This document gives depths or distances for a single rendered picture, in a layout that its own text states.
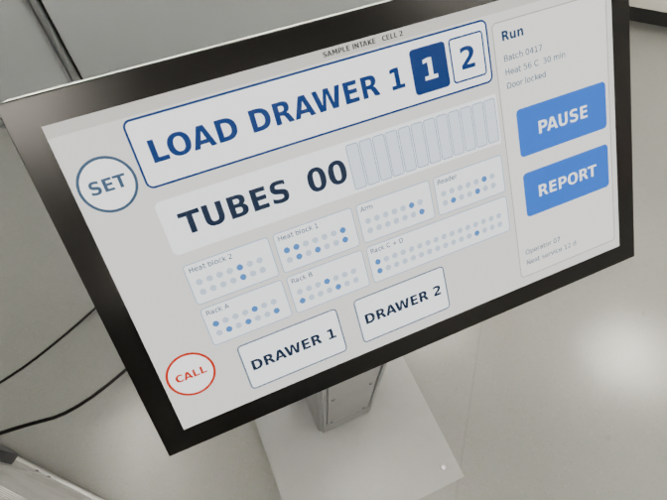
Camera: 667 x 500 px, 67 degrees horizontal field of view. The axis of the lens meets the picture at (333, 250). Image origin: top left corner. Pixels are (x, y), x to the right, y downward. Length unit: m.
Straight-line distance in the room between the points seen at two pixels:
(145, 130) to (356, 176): 0.17
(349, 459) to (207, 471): 0.37
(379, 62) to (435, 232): 0.16
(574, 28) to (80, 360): 1.48
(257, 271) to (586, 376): 1.36
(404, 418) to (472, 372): 0.26
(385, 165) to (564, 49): 0.19
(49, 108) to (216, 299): 0.18
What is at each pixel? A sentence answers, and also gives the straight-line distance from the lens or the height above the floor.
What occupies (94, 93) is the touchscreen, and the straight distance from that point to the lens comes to 0.39.
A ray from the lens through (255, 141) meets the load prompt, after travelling 0.40.
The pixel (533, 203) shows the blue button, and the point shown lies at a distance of 0.52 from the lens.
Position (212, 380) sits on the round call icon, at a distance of 0.46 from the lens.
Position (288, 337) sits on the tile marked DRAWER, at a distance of 0.45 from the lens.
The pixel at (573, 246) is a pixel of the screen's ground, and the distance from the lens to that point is 0.57.
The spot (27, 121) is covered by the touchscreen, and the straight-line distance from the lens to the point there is 0.40.
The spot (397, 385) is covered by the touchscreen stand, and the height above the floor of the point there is 0.04.
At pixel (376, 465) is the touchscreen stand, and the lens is 1.42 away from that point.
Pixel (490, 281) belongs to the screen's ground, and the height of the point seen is 0.99.
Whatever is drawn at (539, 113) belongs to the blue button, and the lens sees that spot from 0.51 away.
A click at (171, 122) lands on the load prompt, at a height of 1.17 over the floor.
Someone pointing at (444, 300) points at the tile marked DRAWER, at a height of 0.99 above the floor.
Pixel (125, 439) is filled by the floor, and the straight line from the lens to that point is 1.55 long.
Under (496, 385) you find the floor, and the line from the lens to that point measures 1.56.
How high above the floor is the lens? 1.44
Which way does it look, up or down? 60 degrees down
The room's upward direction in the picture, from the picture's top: 2 degrees clockwise
